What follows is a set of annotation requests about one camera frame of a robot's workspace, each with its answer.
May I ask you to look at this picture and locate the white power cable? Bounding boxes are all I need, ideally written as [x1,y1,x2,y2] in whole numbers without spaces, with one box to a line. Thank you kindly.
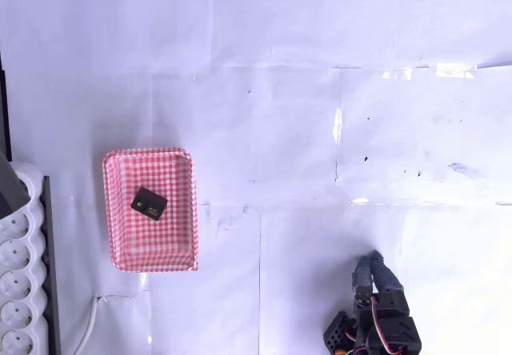
[71,293,108,355]

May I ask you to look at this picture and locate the pink checked tray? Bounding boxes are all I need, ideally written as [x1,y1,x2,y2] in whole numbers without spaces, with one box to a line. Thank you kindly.
[102,146,200,273]

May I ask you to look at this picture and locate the dark grey angular box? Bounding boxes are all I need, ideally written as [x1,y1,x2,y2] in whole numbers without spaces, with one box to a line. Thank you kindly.
[0,146,33,221]

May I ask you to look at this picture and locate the small black box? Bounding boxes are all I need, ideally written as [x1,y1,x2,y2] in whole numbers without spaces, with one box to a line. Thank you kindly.
[130,185,169,223]

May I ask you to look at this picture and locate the white power strip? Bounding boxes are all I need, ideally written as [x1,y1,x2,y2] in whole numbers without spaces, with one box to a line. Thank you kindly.
[0,162,50,355]

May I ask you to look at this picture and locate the black pegboard panel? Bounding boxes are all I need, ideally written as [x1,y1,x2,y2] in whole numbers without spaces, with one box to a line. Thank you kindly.
[0,49,13,165]

